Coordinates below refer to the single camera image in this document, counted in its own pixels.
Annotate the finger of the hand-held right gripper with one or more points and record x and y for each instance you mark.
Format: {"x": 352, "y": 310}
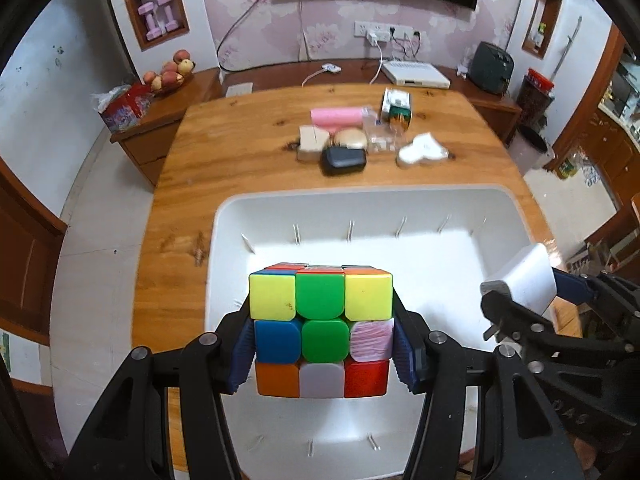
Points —
{"x": 572, "y": 286}
{"x": 515, "y": 316}

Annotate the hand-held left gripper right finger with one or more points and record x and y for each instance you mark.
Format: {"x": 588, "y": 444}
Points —
{"x": 406, "y": 356}

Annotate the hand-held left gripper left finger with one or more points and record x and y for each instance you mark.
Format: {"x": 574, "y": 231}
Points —
{"x": 244, "y": 355}

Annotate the white power adapter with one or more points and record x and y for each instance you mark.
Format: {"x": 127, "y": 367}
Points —
{"x": 531, "y": 277}

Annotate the multicoloured puzzle cube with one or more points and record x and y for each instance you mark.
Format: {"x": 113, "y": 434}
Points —
{"x": 321, "y": 330}

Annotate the white plastic bin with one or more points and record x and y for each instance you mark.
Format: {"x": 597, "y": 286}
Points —
{"x": 440, "y": 255}

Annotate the white waste bin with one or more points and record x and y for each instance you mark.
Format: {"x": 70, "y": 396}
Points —
{"x": 530, "y": 147}

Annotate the wooden cupboard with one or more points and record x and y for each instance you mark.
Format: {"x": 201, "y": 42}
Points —
{"x": 600, "y": 140}

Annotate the white crumpled object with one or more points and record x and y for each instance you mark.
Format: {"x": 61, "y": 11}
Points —
{"x": 420, "y": 150}

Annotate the red lidded jar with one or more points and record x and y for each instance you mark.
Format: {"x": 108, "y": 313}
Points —
{"x": 536, "y": 94}

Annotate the black oval case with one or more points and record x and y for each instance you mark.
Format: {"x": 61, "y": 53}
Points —
{"x": 344, "y": 161}

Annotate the beige small box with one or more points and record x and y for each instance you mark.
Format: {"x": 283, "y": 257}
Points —
{"x": 312, "y": 144}

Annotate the round beige compact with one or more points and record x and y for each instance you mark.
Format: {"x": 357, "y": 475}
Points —
{"x": 351, "y": 140}

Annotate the clear plastic box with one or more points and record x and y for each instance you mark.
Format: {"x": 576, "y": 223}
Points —
{"x": 379, "y": 132}

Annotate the wooden low cabinet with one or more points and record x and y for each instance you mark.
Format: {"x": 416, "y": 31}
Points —
{"x": 145, "y": 147}

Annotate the wooden door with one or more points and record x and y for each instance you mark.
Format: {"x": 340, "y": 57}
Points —
{"x": 25, "y": 260}

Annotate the green and white carton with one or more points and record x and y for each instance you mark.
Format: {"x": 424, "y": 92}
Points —
{"x": 397, "y": 107}

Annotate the pink roll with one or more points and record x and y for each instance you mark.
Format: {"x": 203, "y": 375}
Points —
{"x": 336, "y": 118}

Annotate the white set-top box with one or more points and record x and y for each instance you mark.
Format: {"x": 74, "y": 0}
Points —
{"x": 416, "y": 74}

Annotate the white paper slip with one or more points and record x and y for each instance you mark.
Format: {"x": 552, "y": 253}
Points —
{"x": 238, "y": 90}

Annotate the bowl of fruit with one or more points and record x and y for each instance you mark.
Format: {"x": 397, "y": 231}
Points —
{"x": 170, "y": 76}

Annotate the pink dumbbell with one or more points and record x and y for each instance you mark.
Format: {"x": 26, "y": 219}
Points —
{"x": 151, "y": 21}
{"x": 168, "y": 14}

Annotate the white wall socket strip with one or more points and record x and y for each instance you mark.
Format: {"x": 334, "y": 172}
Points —
{"x": 387, "y": 30}

